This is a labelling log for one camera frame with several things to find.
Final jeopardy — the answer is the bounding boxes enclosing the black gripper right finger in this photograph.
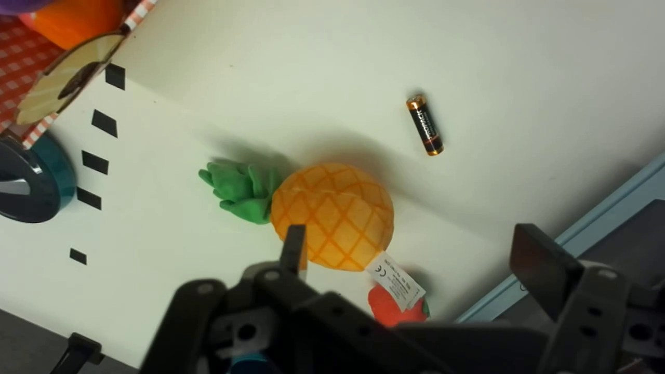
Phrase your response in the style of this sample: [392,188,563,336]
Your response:
[509,221,665,374]

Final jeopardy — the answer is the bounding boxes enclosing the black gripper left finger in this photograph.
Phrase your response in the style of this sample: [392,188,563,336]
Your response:
[140,225,348,374]

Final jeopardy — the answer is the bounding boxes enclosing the tan round slice toy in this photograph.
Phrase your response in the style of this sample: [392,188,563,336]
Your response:
[14,28,131,129]

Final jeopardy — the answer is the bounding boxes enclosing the small red plush toy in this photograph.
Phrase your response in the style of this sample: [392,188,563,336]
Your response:
[366,278,431,331]

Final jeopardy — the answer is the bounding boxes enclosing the purple plush ball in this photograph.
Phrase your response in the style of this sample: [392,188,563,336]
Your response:
[0,0,54,17]

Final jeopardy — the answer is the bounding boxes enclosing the orange pineapple plush toy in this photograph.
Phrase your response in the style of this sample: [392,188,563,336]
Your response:
[197,155,427,314]

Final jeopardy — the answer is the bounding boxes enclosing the checkered cloth with toys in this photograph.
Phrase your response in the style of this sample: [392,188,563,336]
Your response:
[0,0,159,152]

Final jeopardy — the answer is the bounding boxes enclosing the black copper battery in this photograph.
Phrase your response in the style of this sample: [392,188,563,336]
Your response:
[402,91,446,157]

